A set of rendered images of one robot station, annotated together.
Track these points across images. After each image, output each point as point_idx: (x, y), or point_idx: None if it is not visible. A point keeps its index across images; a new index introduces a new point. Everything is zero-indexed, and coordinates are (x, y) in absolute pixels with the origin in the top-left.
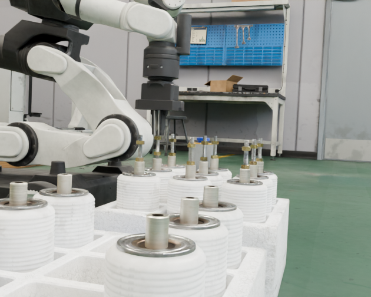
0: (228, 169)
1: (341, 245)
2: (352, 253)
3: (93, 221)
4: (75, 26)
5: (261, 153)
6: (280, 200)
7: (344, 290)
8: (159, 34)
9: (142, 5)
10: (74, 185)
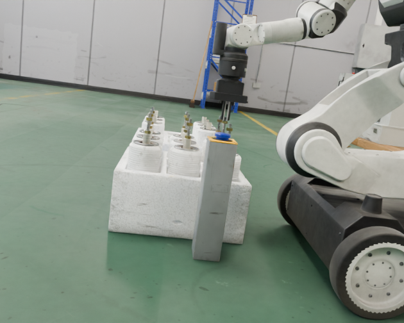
0: (174, 146)
1: (11, 277)
2: (13, 256)
3: (197, 138)
4: (401, 24)
5: (147, 125)
6: (123, 166)
7: (68, 209)
8: None
9: None
10: (299, 179)
